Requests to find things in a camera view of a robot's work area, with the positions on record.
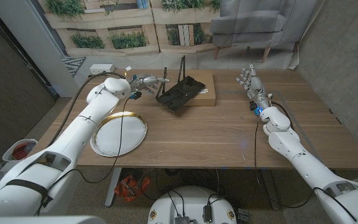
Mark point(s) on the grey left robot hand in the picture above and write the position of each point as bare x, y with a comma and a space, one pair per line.
145, 81

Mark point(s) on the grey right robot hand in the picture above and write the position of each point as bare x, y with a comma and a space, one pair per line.
255, 87

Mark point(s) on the black router with antennas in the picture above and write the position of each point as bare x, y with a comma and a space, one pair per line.
180, 91

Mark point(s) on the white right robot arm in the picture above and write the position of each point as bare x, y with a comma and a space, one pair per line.
306, 161

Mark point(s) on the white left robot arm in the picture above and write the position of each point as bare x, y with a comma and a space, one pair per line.
82, 133

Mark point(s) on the brown cardboard packing box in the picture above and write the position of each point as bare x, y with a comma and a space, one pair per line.
207, 90

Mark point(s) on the white paper plate gold rim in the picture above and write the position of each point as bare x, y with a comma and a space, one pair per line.
120, 133

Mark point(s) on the small black adapter box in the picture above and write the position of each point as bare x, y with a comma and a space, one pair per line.
243, 215

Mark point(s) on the grey tape strip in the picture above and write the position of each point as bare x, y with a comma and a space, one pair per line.
225, 91
300, 124

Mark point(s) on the white power strip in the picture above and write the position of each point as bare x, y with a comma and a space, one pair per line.
101, 69

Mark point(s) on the printed garden backdrop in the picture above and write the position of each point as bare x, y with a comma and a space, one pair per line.
129, 31

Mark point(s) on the dark table leg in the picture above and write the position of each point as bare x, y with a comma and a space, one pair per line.
270, 189

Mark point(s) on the orange tool under table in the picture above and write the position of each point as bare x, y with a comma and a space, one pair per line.
130, 188

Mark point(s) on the white table leg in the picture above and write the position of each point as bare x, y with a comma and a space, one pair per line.
113, 186

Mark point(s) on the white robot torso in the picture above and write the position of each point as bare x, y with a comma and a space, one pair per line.
191, 202

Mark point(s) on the white bin red contents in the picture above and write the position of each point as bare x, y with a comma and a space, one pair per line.
20, 151

